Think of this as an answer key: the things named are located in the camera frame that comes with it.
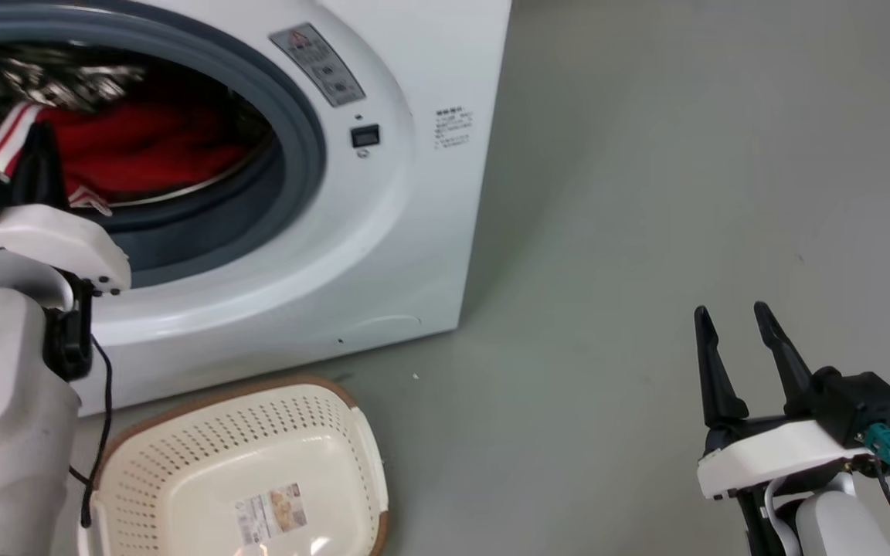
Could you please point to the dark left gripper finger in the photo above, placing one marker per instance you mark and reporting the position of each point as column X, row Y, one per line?
column 52, row 181
column 28, row 185

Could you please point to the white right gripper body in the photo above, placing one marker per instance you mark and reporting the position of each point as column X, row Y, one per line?
column 769, row 459

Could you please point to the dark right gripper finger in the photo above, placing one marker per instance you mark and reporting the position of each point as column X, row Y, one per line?
column 715, row 378
column 785, row 363

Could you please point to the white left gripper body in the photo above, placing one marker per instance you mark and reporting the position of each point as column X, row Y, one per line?
column 51, row 235

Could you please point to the red garment with white stripes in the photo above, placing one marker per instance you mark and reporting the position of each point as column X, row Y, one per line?
column 144, row 147

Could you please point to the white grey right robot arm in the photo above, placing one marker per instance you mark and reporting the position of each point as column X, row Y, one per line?
column 831, row 525

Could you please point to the cream perforated laundry basket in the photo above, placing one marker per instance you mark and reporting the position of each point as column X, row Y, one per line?
column 205, row 463

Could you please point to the white front-load washing machine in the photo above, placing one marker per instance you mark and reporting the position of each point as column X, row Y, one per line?
column 414, row 232

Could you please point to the paper label in basket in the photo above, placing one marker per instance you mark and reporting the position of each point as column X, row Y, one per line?
column 271, row 513

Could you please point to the perforated steel drum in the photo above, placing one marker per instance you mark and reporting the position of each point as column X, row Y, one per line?
column 66, row 77

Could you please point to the grey rubber door seal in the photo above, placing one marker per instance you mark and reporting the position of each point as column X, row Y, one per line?
column 294, row 131

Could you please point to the grey warning sticker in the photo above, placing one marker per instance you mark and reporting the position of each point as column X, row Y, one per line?
column 317, row 66

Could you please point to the black door latch socket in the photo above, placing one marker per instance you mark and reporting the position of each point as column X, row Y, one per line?
column 365, row 136

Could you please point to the round white filter cover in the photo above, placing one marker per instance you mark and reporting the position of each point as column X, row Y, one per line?
column 383, row 330

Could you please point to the white text sticker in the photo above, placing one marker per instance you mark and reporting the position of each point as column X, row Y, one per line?
column 453, row 128

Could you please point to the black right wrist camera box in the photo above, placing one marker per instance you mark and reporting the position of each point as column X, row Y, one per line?
column 854, row 401

